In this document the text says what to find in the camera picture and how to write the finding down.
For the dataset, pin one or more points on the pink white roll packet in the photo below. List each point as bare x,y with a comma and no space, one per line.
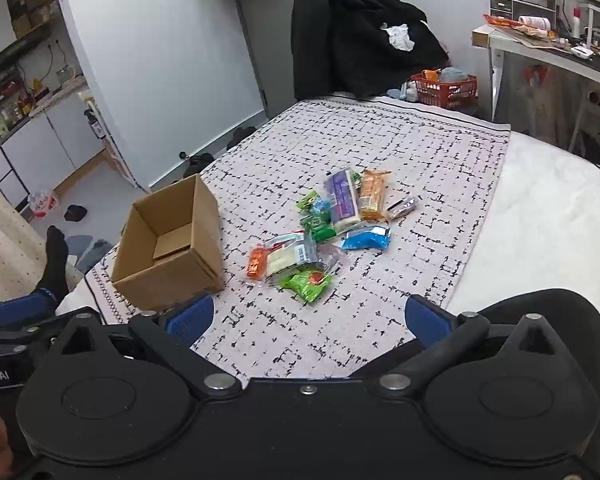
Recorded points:
535,22

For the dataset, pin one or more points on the grey door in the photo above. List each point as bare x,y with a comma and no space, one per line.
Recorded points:
265,50

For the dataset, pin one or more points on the black clothes pile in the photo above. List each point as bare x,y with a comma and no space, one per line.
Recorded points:
350,35

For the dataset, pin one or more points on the clear white snack packet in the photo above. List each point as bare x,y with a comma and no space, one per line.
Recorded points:
290,257

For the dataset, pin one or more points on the white bottle red cap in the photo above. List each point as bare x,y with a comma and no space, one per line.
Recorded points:
577,22

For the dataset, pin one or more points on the white crumpled cloth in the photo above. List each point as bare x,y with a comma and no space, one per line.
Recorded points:
401,37

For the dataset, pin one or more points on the person's black trouser leg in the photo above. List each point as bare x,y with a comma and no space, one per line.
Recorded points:
580,310

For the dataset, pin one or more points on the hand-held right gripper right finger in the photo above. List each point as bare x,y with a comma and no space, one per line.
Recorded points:
430,320

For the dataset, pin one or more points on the orange red snack packet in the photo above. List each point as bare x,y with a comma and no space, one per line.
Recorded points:
257,262

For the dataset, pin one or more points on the brown cardboard box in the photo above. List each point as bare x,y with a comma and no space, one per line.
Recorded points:
170,260

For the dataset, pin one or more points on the black slipper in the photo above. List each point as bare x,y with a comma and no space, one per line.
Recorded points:
241,137
199,164

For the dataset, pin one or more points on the red packet on desk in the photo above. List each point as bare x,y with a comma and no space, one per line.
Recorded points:
500,21

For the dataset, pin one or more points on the grey slippers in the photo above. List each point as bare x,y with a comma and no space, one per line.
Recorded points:
90,252

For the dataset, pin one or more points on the blue white speckled snack packet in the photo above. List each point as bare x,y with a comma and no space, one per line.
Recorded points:
367,238

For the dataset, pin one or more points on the pack of water bottles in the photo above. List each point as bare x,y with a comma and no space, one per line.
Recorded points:
44,204

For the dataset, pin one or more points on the green red snack packet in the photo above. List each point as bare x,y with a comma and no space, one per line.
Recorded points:
307,282

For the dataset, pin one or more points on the black white patterned blanket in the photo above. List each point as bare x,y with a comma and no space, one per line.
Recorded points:
380,135

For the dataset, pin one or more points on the small silver snack packet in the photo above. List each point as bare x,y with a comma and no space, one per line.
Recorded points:
402,207

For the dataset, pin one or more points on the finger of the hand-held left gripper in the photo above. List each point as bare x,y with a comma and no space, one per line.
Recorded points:
22,308

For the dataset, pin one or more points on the white desk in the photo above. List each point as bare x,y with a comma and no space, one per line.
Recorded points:
545,52

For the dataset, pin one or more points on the white kitchen cabinet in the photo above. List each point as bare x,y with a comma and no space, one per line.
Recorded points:
40,145

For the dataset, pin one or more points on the small green hazelnut snack packet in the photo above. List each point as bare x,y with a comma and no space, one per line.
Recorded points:
307,201

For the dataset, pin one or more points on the red plastic basket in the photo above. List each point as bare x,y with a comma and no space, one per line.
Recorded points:
445,92

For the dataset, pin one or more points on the purple long snack packet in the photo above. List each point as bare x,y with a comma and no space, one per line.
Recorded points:
345,202

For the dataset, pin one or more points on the small blue snack packet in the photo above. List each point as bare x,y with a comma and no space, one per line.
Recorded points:
322,208

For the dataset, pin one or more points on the dark green snack packet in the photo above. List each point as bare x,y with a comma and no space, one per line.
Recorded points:
320,229

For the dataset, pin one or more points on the person's black socked foot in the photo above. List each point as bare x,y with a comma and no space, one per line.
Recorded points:
55,265

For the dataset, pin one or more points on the small cardboard box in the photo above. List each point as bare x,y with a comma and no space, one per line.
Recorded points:
486,36

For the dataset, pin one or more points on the white mattress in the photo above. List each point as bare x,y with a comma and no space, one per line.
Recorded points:
555,210

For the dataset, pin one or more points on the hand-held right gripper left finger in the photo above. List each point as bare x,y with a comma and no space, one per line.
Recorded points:
190,319

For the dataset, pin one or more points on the blue grey cloth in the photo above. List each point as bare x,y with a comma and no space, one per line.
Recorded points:
454,75

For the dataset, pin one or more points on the beige dotted cloth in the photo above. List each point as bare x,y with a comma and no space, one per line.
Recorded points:
5,245

